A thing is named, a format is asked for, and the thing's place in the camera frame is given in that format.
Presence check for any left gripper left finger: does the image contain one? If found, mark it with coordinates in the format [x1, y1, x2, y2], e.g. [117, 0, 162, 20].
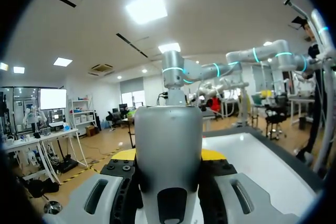
[43, 148, 144, 224]

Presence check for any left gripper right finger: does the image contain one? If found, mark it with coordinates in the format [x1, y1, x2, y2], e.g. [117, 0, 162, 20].
[198, 148, 301, 224]

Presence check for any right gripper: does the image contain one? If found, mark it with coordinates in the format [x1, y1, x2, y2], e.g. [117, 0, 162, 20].
[158, 86, 187, 107]

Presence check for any person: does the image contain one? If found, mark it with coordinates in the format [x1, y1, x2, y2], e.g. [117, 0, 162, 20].
[295, 20, 328, 164]

